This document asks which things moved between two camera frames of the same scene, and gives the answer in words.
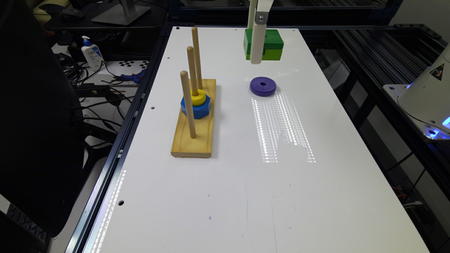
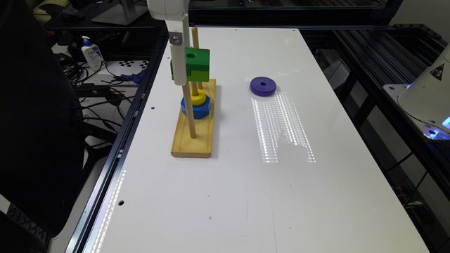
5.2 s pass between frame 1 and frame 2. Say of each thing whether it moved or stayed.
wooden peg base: stayed
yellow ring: stayed
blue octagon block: stayed
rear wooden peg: stayed
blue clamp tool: stayed
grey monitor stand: stayed
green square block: moved
